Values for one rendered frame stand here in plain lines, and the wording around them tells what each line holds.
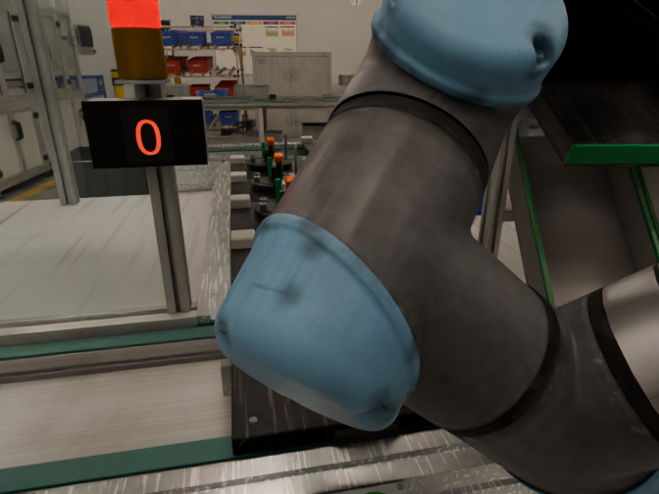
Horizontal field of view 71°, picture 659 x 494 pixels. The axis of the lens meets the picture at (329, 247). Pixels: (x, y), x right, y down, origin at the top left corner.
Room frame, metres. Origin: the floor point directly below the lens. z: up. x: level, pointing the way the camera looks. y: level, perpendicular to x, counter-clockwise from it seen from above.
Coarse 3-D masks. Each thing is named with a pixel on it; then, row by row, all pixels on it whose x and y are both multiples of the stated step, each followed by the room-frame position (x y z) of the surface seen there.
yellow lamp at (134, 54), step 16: (112, 32) 0.52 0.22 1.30; (128, 32) 0.51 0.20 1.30; (144, 32) 0.51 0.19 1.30; (160, 32) 0.53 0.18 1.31; (128, 48) 0.51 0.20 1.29; (144, 48) 0.51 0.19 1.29; (160, 48) 0.53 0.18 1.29; (128, 64) 0.51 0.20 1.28; (144, 64) 0.51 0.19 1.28; (160, 64) 0.53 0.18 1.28
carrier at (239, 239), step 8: (232, 232) 0.78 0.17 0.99; (240, 232) 0.78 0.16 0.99; (248, 232) 0.78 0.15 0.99; (232, 240) 0.76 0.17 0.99; (240, 240) 0.76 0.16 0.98; (248, 240) 0.76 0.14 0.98; (232, 248) 0.76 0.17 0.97; (240, 248) 0.76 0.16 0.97; (248, 248) 0.76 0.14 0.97; (232, 256) 0.72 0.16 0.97; (240, 256) 0.72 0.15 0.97; (232, 264) 0.69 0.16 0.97; (240, 264) 0.69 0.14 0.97; (232, 272) 0.66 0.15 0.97; (232, 280) 0.63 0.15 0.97
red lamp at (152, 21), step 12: (108, 0) 0.52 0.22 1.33; (120, 0) 0.51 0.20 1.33; (132, 0) 0.51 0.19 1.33; (144, 0) 0.52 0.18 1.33; (156, 0) 0.53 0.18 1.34; (108, 12) 0.52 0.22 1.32; (120, 12) 0.51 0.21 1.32; (132, 12) 0.51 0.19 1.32; (144, 12) 0.52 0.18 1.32; (156, 12) 0.53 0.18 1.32; (120, 24) 0.51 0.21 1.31; (132, 24) 0.51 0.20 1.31; (144, 24) 0.52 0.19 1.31; (156, 24) 0.53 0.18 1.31
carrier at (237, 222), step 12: (276, 180) 0.98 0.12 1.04; (276, 192) 0.98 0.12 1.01; (240, 204) 1.00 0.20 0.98; (252, 204) 1.03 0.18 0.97; (264, 204) 0.91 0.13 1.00; (276, 204) 0.96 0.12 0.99; (240, 216) 0.94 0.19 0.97; (252, 216) 0.94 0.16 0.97; (264, 216) 0.89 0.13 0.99; (240, 228) 0.86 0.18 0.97; (252, 228) 0.86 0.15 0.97
